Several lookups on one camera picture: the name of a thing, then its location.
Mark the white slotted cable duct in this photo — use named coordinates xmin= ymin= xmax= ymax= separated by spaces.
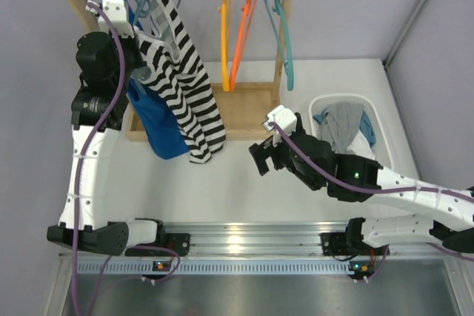
xmin=77 ymin=259 xmax=373 ymax=275

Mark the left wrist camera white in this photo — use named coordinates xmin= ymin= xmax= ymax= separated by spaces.
xmin=85 ymin=0 xmax=136 ymax=38

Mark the grey garment in basket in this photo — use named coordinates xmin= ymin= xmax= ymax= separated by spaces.
xmin=320 ymin=102 xmax=364 ymax=153

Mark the white garment in basket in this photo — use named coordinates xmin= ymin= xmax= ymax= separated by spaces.
xmin=346 ymin=131 xmax=375 ymax=160

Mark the teal hanger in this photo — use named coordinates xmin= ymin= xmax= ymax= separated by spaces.
xmin=263 ymin=0 xmax=295 ymax=92

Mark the white perforated laundry basket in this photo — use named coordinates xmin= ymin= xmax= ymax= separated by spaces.
xmin=309 ymin=94 xmax=393 ymax=168

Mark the black white striped tank top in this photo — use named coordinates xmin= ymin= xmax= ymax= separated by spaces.
xmin=137 ymin=0 xmax=227 ymax=164

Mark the blue garment in basket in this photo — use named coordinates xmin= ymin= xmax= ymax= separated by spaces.
xmin=359 ymin=111 xmax=377 ymax=148

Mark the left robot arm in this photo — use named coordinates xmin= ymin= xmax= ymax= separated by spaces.
xmin=47 ymin=31 xmax=167 ymax=256

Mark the blue tank top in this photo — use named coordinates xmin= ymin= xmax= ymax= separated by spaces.
xmin=127 ymin=22 xmax=188 ymax=160

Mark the yellow hanger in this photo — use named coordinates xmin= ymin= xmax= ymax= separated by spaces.
xmin=218 ymin=0 xmax=232 ymax=92

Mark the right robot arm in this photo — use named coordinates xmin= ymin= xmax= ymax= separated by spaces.
xmin=249 ymin=107 xmax=473 ymax=255

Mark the orange hanger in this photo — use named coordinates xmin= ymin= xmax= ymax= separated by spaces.
xmin=229 ymin=0 xmax=257 ymax=92

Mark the wooden clothes rack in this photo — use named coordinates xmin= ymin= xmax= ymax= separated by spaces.
xmin=54 ymin=0 xmax=296 ymax=143

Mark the aluminium mounting rail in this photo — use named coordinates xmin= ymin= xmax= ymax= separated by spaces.
xmin=59 ymin=221 xmax=460 ymax=258

